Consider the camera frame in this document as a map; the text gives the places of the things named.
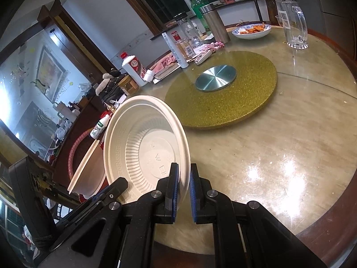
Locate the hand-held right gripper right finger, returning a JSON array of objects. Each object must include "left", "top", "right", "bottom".
[{"left": 190, "top": 163, "right": 327, "bottom": 268}]

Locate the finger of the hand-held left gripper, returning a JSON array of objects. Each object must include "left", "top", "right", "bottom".
[{"left": 49, "top": 177, "right": 129, "bottom": 253}]

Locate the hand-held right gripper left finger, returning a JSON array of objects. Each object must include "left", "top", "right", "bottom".
[{"left": 36, "top": 163, "right": 179, "bottom": 268}]

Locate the large beige plastic bowl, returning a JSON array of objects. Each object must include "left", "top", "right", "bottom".
[{"left": 68, "top": 139, "right": 108, "bottom": 196}]

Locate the small beige plastic bowl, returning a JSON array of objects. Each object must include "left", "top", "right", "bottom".
[{"left": 103, "top": 95, "right": 191, "bottom": 205}]

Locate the white green milk bottle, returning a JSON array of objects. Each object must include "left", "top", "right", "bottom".
[{"left": 91, "top": 114, "right": 112, "bottom": 140}]

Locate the dark wooden sideboard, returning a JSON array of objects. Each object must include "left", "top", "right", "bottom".
[{"left": 50, "top": 89, "right": 112, "bottom": 174}]

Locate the black quilted fur-lined boot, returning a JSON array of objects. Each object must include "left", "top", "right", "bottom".
[{"left": 96, "top": 71, "right": 126, "bottom": 104}]

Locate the white liquor bottle red cap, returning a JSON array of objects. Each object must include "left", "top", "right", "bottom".
[{"left": 120, "top": 52, "right": 148, "bottom": 87}]

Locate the gold glitter turntable base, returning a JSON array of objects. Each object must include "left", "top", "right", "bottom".
[{"left": 164, "top": 51, "right": 278, "bottom": 129}]

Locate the pink flat package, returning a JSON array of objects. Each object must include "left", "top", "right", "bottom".
[{"left": 148, "top": 53, "right": 182, "bottom": 84}]

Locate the small patterned card box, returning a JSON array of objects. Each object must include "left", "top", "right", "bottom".
[{"left": 194, "top": 50, "right": 212, "bottom": 65}]

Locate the pink candy bag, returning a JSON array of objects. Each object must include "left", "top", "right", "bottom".
[{"left": 203, "top": 42, "right": 225, "bottom": 52}]

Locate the clear bottle black lid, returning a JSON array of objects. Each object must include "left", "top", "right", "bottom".
[{"left": 174, "top": 13, "right": 204, "bottom": 59}]

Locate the blue white patterned plate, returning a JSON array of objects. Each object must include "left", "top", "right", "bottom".
[{"left": 232, "top": 24, "right": 272, "bottom": 40}]

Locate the stainless steel thermos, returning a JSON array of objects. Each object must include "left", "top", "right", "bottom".
[{"left": 199, "top": 3, "right": 230, "bottom": 44}]

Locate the orange fried food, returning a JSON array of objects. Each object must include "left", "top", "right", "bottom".
[{"left": 240, "top": 25, "right": 265, "bottom": 35}]

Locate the green plastic bottle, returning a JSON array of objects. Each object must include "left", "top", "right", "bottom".
[{"left": 190, "top": 0, "right": 212, "bottom": 35}]

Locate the clear glass mug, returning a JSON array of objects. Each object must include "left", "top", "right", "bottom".
[{"left": 275, "top": 1, "right": 309, "bottom": 49}]

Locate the dark wooden chair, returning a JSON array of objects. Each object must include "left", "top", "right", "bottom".
[{"left": 247, "top": 0, "right": 291, "bottom": 25}]

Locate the white tumbler with handle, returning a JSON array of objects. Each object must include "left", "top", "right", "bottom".
[{"left": 53, "top": 102, "right": 73, "bottom": 119}]

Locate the framed wall painting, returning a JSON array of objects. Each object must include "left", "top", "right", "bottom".
[{"left": 36, "top": 45, "right": 64, "bottom": 102}]

